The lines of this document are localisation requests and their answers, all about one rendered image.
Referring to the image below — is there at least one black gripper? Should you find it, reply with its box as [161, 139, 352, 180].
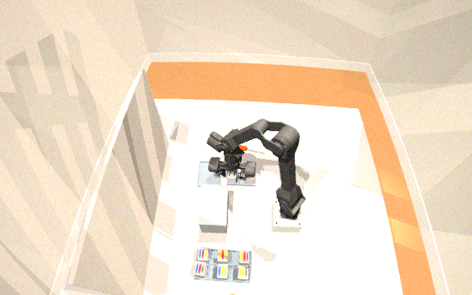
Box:
[208, 157, 256, 179]

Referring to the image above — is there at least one orange-handled screwdriver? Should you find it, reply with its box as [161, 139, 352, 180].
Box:
[239, 145, 264, 153]

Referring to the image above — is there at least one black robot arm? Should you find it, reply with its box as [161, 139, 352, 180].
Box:
[206, 118, 306, 220]

